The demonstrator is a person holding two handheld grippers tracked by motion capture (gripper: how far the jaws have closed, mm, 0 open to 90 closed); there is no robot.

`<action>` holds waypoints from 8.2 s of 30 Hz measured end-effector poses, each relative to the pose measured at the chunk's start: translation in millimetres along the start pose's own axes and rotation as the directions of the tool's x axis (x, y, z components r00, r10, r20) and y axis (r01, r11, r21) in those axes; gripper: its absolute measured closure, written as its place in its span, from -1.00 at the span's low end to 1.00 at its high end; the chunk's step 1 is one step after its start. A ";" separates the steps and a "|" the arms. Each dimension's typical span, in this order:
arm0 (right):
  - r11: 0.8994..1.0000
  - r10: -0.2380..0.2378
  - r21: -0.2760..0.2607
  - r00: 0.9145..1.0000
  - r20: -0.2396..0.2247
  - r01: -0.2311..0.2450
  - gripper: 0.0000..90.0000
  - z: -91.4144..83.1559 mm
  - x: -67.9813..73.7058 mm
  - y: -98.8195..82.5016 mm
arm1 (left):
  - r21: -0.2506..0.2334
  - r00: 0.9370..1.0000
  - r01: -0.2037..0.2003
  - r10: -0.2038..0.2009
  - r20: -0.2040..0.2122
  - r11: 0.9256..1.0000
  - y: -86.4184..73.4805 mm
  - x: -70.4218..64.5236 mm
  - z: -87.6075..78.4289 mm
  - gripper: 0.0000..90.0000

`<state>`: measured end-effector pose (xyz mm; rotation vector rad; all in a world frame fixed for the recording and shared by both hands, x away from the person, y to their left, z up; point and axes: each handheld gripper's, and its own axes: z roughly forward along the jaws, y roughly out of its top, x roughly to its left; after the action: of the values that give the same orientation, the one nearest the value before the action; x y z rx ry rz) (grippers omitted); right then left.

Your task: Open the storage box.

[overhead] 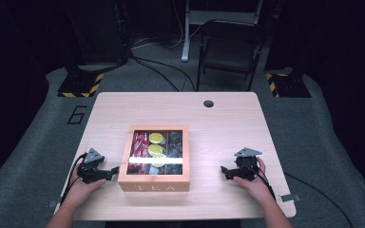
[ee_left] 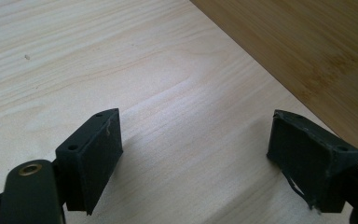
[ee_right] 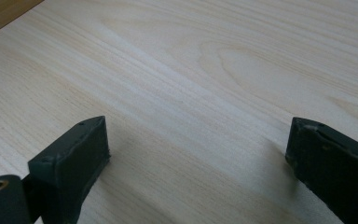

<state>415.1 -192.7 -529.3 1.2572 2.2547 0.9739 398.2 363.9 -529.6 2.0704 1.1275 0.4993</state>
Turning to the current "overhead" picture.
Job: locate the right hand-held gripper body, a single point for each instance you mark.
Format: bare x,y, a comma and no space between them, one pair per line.
246,166

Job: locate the bundle of red sachets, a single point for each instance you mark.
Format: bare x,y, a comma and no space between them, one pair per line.
138,148

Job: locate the wooden tea box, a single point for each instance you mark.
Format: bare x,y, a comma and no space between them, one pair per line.
153,184

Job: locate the person's left hand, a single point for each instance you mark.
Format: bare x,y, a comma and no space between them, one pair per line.
79,191

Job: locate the person's right hand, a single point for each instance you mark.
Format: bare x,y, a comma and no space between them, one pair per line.
259,188

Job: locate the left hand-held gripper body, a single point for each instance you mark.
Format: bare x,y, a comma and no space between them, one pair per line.
90,167

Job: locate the black folding chair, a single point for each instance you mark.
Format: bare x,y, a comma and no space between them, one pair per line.
229,53

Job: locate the round table grommet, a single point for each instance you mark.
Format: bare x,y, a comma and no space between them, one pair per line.
208,104

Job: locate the heap of grey tea bags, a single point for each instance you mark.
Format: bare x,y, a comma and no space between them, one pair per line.
175,144

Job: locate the metal table clip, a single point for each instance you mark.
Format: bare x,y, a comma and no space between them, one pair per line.
290,198
52,204

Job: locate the white desk frame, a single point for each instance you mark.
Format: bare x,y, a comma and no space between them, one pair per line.
186,38

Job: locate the hazard-striped stand base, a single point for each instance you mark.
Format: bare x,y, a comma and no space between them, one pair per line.
286,86
80,86

